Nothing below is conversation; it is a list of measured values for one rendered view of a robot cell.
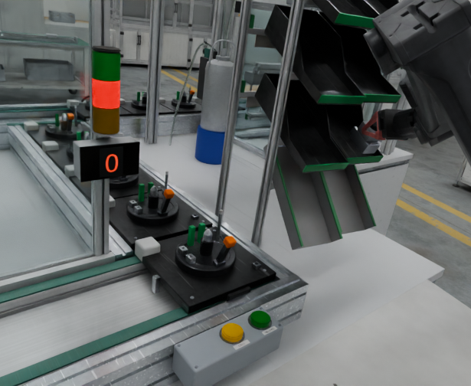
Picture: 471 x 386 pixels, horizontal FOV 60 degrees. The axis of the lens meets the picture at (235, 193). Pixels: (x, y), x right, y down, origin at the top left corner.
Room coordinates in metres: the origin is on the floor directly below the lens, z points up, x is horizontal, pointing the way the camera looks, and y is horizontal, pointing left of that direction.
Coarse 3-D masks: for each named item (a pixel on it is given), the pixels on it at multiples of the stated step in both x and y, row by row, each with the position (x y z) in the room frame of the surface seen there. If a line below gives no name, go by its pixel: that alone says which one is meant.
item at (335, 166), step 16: (272, 80) 1.10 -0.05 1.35; (256, 96) 1.10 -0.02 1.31; (272, 96) 1.03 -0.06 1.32; (288, 96) 1.16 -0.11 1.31; (304, 96) 1.13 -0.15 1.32; (272, 112) 1.02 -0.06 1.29; (288, 112) 1.09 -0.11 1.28; (304, 112) 1.12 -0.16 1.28; (320, 112) 1.06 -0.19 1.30; (288, 128) 0.96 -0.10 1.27; (304, 128) 1.05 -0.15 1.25; (320, 128) 1.05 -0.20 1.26; (288, 144) 0.95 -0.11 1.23; (304, 144) 0.99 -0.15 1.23; (320, 144) 1.01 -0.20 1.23; (304, 160) 0.90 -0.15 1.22; (320, 160) 0.95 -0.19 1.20; (336, 160) 0.97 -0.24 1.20
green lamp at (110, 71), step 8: (96, 56) 0.74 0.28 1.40; (104, 56) 0.74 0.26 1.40; (112, 56) 0.75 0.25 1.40; (96, 64) 0.74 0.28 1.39; (104, 64) 0.74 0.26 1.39; (112, 64) 0.75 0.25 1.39; (96, 72) 0.74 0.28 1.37; (104, 72) 0.74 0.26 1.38; (112, 72) 0.75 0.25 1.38; (104, 80) 0.74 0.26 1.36; (112, 80) 0.75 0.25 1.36
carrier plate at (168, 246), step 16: (160, 240) 0.86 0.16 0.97; (176, 240) 0.87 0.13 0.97; (160, 256) 0.79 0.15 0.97; (240, 256) 0.84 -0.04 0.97; (160, 272) 0.73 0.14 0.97; (176, 272) 0.74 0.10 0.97; (240, 272) 0.78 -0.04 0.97; (256, 272) 0.78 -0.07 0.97; (272, 272) 0.79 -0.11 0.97; (176, 288) 0.69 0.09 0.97; (192, 288) 0.69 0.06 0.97; (208, 288) 0.70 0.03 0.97; (224, 288) 0.71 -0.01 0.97; (240, 288) 0.72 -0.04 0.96; (192, 304) 0.64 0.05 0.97; (208, 304) 0.67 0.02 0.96
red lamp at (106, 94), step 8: (96, 80) 0.74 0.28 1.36; (96, 88) 0.74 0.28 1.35; (104, 88) 0.74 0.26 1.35; (112, 88) 0.75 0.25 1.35; (96, 96) 0.74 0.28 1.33; (104, 96) 0.74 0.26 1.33; (112, 96) 0.75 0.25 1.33; (96, 104) 0.74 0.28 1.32; (104, 104) 0.74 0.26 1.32; (112, 104) 0.75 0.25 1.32
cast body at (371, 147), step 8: (352, 128) 1.07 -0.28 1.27; (360, 128) 1.02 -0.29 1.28; (368, 128) 1.00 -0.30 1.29; (376, 128) 1.00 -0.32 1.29; (352, 136) 1.04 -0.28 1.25; (360, 136) 1.02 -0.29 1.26; (368, 136) 0.99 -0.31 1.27; (360, 144) 1.01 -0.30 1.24; (368, 144) 0.99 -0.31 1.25; (376, 144) 1.00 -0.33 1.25; (368, 152) 1.01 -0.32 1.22
